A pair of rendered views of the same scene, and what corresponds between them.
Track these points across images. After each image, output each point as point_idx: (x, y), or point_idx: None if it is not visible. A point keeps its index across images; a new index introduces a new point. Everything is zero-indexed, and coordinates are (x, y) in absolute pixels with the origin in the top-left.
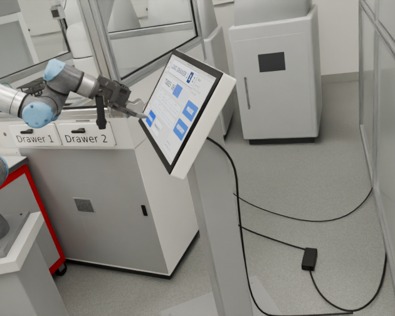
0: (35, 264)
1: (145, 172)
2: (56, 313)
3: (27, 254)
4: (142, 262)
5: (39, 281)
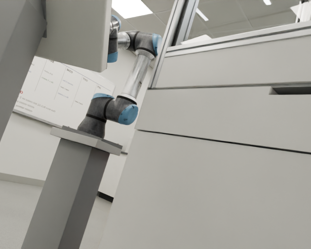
0: (72, 163)
1: (128, 173)
2: (55, 210)
3: (74, 151)
4: None
5: (64, 175)
